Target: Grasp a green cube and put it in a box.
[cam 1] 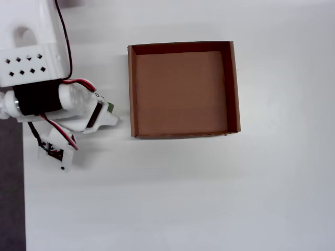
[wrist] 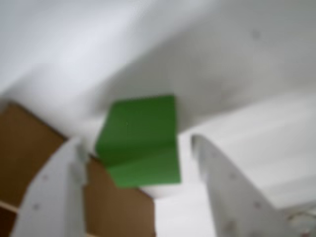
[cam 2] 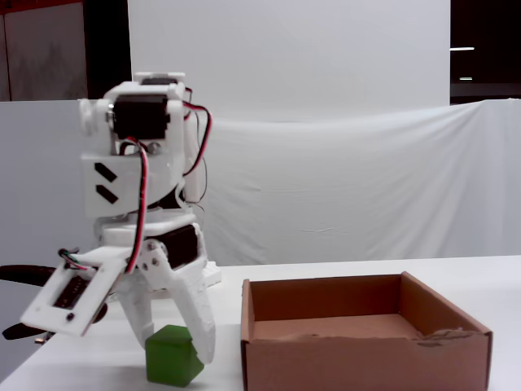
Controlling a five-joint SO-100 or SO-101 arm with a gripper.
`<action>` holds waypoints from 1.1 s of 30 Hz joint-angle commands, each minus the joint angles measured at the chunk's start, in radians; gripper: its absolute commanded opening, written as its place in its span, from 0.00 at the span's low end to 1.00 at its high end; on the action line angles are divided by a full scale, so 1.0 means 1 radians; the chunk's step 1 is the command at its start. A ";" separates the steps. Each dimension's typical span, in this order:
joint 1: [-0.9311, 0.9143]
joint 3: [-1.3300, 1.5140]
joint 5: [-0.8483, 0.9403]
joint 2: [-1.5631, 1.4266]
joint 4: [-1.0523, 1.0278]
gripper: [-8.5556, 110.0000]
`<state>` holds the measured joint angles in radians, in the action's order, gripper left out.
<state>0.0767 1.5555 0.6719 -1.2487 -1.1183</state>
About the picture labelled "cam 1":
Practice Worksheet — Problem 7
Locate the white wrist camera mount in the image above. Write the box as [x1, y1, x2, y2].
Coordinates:
[36, 127, 75, 175]

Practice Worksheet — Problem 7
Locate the black camera cable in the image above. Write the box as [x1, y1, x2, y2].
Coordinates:
[27, 121, 44, 147]

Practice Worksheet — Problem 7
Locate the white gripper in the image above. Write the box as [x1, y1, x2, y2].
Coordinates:
[17, 85, 120, 134]

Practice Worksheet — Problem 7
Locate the brown cardboard box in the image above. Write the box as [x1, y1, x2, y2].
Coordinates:
[127, 40, 241, 139]

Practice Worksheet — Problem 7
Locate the red white black servo cable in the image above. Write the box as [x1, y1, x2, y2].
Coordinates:
[38, 112, 80, 152]

